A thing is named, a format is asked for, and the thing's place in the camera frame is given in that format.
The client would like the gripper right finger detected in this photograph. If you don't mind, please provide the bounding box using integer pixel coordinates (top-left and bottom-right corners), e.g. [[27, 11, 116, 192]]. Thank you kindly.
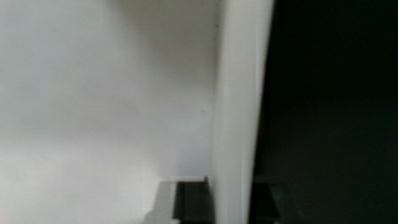
[[251, 183, 289, 224]]

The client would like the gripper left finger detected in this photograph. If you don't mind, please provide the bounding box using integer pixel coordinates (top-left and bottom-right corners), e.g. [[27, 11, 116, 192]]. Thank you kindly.
[[143, 178, 209, 224]]

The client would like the white square table top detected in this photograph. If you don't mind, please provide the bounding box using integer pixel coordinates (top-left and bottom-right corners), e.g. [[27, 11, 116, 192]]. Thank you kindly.
[[0, 0, 276, 224]]

